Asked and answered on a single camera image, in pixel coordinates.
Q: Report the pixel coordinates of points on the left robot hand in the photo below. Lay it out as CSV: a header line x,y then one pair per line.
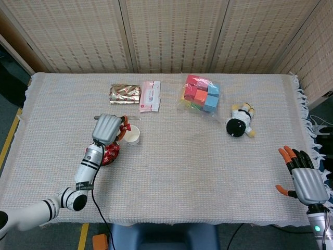
x,y
105,127

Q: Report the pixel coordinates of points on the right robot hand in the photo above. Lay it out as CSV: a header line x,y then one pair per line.
x,y
309,186

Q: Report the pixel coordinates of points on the red candy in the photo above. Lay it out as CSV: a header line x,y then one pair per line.
x,y
127,127

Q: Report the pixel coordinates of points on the metal dish of red candies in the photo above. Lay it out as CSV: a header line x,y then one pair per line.
x,y
116,159

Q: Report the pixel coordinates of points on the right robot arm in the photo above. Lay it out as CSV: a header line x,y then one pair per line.
x,y
316,224

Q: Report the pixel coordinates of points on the white paper cup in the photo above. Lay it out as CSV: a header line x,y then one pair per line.
x,y
134,138

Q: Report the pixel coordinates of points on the silver table knife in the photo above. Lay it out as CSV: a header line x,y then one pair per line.
x,y
134,118

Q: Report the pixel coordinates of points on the gold foil snack packet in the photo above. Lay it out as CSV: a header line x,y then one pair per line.
x,y
125,94

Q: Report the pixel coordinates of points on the pink wet wipes pack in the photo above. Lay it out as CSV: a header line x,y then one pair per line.
x,y
149,96

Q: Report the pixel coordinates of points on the beige woven tablecloth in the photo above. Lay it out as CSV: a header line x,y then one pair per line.
x,y
166,169

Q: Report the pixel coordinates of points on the clear plastic bag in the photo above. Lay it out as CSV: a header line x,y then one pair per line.
x,y
182,105

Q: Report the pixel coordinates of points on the yellow foam cube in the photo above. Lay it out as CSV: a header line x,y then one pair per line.
x,y
182,98

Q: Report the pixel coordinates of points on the red foam cube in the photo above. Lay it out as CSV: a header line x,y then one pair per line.
x,y
193,79
191,91

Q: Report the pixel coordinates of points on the black haired plush doll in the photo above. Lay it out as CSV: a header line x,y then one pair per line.
x,y
236,127

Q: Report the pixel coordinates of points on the green foam cube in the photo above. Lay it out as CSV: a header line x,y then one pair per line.
x,y
196,106

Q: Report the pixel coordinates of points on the orange foam cube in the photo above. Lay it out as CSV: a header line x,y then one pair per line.
x,y
200,97

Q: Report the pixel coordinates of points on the pink foam cube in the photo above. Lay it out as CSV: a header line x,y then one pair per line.
x,y
204,84

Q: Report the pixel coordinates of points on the light blue foam cube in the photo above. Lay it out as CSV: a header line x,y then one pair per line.
x,y
210,103
214,90

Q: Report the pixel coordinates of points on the beige folding screen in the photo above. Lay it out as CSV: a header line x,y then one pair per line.
x,y
166,36

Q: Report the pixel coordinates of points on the orange floor block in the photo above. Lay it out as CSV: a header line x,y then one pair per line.
x,y
100,242

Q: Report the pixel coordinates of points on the blue padded seat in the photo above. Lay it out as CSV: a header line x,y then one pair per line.
x,y
164,237

